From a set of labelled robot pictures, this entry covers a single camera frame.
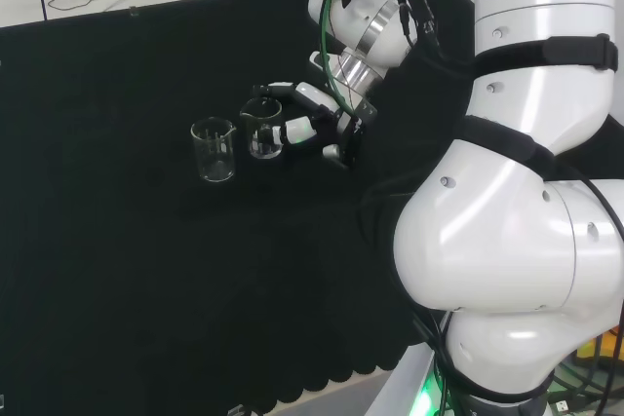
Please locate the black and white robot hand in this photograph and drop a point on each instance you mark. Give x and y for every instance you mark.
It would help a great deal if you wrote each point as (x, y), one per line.
(348, 138)

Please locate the clear glass beaker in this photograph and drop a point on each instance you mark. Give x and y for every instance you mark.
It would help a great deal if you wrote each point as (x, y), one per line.
(214, 158)
(256, 124)

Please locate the black bench cloth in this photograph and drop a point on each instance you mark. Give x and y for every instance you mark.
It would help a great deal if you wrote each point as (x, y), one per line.
(146, 265)

